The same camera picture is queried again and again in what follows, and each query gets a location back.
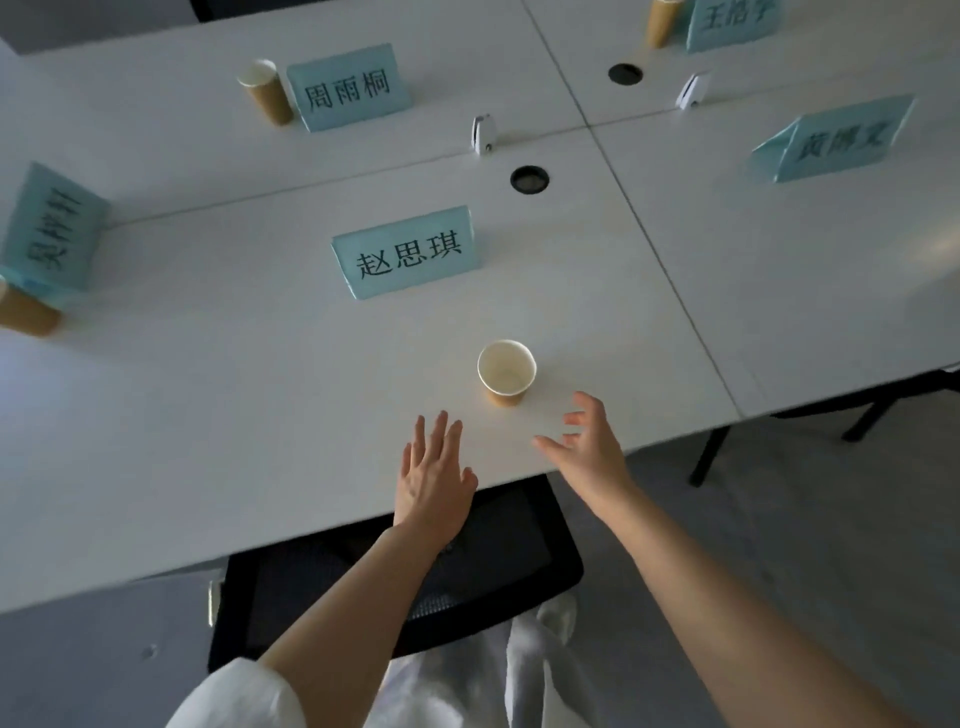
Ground person's left hand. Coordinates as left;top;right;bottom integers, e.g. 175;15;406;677
392;410;480;556

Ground person's right forearm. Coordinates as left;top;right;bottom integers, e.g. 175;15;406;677
598;481;920;728

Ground brown paper cup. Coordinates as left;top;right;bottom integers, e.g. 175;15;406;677
644;0;688;51
236;59;296;127
476;338;539;410
0;275;65;339

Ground person's white clothing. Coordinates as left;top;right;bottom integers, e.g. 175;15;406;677
166;592;601;728

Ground person's right hand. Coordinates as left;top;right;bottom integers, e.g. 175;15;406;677
532;391;639;523

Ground teal paper name card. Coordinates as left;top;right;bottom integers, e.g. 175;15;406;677
750;93;918;185
0;161;112;305
330;205;481;301
685;0;783;55
285;42;413;134

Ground black office chair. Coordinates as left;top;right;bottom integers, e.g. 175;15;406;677
208;476;585;673
688;363;960;489
188;0;331;24

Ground person's left forearm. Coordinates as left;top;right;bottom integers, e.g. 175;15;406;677
258;523;445;728

